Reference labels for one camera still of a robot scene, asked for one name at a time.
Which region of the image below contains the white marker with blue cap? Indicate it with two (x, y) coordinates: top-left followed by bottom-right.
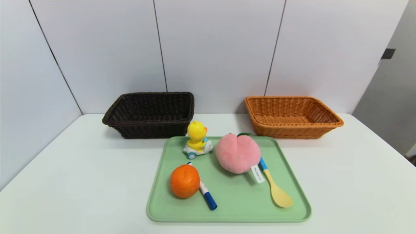
(187, 162), (217, 211)

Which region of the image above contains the dark brown wicker basket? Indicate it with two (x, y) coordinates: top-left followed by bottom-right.
(102, 92), (195, 139)

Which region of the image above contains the wooden spoon with blue handle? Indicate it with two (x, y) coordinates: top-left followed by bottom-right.
(259, 157), (293, 208)

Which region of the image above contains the orange wicker basket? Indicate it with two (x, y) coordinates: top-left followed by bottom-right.
(245, 96), (344, 139)

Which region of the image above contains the green plastic tray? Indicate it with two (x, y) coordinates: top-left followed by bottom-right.
(146, 136), (312, 223)

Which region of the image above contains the orange fruit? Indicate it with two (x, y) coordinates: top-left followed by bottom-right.
(170, 164), (201, 199)

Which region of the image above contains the yellow duck toy car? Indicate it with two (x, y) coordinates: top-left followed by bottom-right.
(183, 120), (214, 160)

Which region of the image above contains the pink plush peach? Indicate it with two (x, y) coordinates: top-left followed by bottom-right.
(215, 132), (266, 184)

